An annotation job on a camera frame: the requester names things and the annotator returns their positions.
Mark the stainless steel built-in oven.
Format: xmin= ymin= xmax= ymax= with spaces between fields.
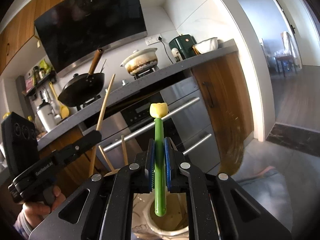
xmin=80 ymin=76 xmax=222 ymax=178

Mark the yellow spatula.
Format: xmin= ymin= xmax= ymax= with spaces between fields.
xmin=49 ymin=82 xmax=70 ymax=119

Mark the white room door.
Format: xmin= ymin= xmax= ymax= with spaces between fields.
xmin=272 ymin=0 xmax=320 ymax=67

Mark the person's left hand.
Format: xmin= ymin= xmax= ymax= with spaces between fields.
xmin=14 ymin=186 xmax=66 ymax=233

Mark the white clay pot with lid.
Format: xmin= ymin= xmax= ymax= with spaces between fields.
xmin=120 ymin=47 xmax=159 ymax=75

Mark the wooden chopstick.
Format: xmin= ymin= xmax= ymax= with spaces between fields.
xmin=89 ymin=74 xmax=116 ymax=177
xmin=99 ymin=145 xmax=115 ymax=172
xmin=121 ymin=135 xmax=129 ymax=166

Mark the wooden chair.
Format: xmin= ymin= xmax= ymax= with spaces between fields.
xmin=275 ymin=31 xmax=302 ymax=77

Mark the narrow wooden cabinet door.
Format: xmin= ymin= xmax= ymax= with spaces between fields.
xmin=191 ymin=52 xmax=254 ymax=140

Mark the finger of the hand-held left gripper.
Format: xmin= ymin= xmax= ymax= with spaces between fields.
xmin=74 ymin=129 xmax=103 ymax=153

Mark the black range hood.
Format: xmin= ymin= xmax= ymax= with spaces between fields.
xmin=34 ymin=0 xmax=148 ymax=78

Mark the green air fryer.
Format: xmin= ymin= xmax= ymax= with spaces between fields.
xmin=169 ymin=35 xmax=198 ymax=62

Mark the cream floral ceramic utensil holder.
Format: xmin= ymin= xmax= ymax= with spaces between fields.
xmin=104 ymin=169 xmax=190 ymax=240

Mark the person's left forearm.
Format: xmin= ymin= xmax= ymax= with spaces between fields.
xmin=12 ymin=212 xmax=34 ymax=240

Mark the black wok with wooden handle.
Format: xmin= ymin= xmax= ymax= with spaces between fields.
xmin=57 ymin=48 xmax=105 ymax=107

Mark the grey kitchen counter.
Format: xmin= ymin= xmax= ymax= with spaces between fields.
xmin=36 ymin=39 xmax=238 ymax=150

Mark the green handled fruit fork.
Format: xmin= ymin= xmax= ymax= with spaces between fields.
xmin=149 ymin=102 xmax=168 ymax=217

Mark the white bowl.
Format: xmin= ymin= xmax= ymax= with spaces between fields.
xmin=194 ymin=37 xmax=218 ymax=55

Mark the white thermos mug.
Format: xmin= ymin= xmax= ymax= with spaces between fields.
xmin=36 ymin=99 xmax=59 ymax=132

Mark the blue cartoon printed cloth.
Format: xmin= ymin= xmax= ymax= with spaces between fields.
xmin=235 ymin=166 xmax=287 ymax=205

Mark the white wall socket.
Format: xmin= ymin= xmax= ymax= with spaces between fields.
xmin=144 ymin=34 xmax=163 ymax=46

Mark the long wooden wall cabinet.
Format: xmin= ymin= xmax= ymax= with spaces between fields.
xmin=0 ymin=0 xmax=80 ymax=75

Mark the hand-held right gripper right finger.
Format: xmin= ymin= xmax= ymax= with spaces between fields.
xmin=164 ymin=137 xmax=293 ymax=240

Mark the black wall spice rack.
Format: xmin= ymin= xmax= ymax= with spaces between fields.
xmin=22 ymin=59 xmax=58 ymax=97

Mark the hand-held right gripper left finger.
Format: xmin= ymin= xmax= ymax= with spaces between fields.
xmin=32 ymin=139 xmax=157 ymax=240

